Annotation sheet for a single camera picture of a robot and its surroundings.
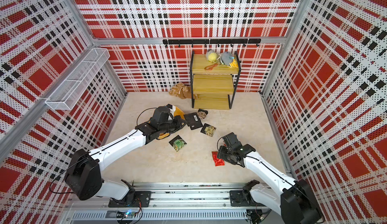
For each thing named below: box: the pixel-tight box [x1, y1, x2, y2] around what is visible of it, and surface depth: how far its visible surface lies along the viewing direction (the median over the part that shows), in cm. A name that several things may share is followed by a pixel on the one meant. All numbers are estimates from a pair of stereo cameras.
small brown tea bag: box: [197, 108, 209, 120], surface depth 110 cm
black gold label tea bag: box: [200, 123, 217, 137], surface depth 101 cm
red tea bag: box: [211, 151, 226, 167], surface depth 86 cm
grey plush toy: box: [219, 51, 239, 68], surface depth 88 cm
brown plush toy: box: [168, 82, 199, 100], surface depth 114 cm
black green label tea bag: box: [168, 134, 187, 152], surface depth 95 cm
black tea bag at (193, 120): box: [183, 112, 204, 131], surface depth 87 cm
